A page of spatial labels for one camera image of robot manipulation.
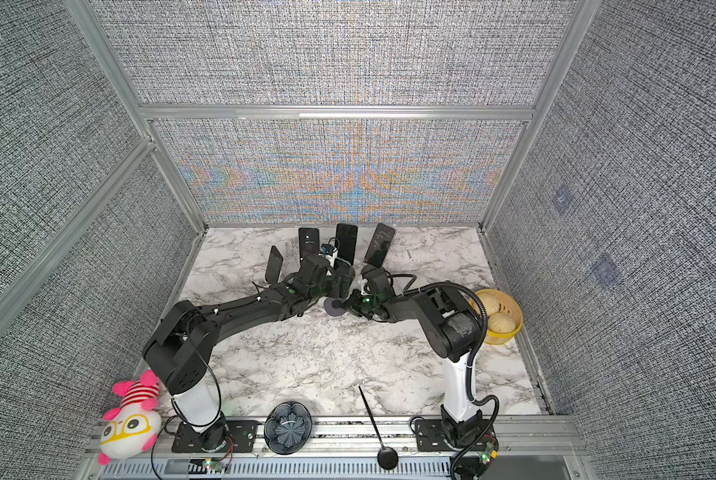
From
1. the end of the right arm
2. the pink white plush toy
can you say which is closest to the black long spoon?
the end of the right arm

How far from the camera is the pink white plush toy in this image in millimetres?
691

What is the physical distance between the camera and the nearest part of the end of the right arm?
0.80 meters

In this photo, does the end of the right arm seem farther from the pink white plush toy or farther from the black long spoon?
the pink white plush toy

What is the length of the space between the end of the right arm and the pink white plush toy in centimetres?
57
